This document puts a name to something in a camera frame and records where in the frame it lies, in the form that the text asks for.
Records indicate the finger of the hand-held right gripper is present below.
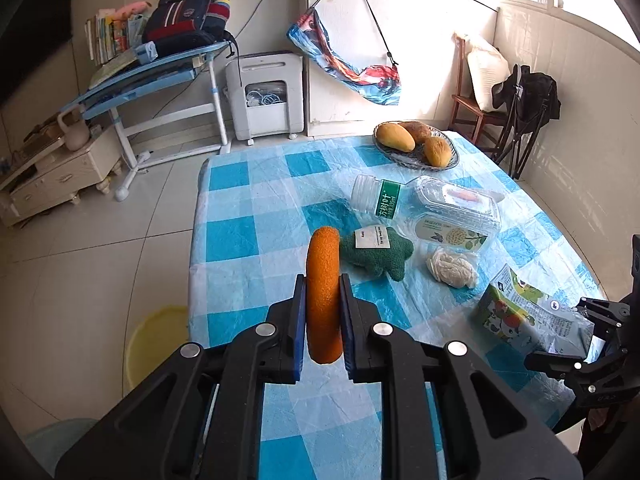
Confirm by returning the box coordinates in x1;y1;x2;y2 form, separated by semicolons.
524;350;581;378
575;296;621;321

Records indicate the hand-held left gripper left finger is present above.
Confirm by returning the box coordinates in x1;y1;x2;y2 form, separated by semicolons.
54;274;307;480

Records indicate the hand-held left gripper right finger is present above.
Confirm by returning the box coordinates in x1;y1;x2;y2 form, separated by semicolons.
340;273;585;480

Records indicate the green white drink carton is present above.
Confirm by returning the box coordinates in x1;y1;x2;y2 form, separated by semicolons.
479;264;596;356

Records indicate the orange carrot plush toy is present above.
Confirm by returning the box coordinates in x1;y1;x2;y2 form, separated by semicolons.
305;225;416;365

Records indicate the yellow plastic basin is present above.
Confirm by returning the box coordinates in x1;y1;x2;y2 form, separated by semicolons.
122;305;193;396

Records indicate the blue white checkered tablecloth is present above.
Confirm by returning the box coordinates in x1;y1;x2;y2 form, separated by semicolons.
187;132;608;480

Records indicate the white crumpled bag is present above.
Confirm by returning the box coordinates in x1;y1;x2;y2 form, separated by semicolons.
426;246;478;290

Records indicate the clear bottle with green label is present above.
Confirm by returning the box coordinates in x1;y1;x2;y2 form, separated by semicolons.
350;174;418;223

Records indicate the clear plastic box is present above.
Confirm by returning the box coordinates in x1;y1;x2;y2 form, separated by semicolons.
407;175;502;253

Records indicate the brown mango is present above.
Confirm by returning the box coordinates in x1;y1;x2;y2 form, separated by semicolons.
402;121;435;145

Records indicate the black folding chair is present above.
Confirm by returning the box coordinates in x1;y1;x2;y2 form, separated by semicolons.
492;64;562;181

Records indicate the brown wooden chair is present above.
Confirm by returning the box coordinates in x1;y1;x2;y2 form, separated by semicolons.
447;32;508;146

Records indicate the black cap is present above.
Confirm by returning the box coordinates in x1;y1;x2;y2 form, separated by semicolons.
491;65;523;111

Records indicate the white pillow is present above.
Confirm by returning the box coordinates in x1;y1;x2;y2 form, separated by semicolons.
455;32;512;112

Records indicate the white air purifier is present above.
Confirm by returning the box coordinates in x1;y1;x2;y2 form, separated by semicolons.
224;51;306;142

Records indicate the colourful printed hanging bag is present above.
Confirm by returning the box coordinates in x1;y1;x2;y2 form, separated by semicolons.
286;0;403;107

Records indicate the cream television stand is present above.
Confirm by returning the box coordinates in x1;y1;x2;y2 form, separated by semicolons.
0;120;123;228

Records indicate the blue white study desk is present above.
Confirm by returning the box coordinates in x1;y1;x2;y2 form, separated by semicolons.
62;42;233;203

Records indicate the beige kettlebell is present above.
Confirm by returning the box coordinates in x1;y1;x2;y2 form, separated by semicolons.
56;107;91;152

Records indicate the white cabinet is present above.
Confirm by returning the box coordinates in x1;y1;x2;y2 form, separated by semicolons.
305;0;501;138

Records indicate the brown cardboard box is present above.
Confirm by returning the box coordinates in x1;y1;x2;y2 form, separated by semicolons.
22;115;68;153

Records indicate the open book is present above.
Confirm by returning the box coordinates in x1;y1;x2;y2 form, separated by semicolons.
90;50;143;86

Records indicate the navy red backpack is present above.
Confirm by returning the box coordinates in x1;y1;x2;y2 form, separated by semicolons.
141;0;241;58

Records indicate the row of books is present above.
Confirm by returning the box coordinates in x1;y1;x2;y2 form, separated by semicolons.
84;7;146;67

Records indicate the pink plush toy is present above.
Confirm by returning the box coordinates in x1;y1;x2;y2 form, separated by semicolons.
114;0;152;20

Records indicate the black wire fruit basket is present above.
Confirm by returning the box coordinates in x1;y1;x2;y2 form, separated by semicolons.
372;120;460;172

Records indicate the black wall television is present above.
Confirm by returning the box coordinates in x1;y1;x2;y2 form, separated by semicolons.
0;0;76;108

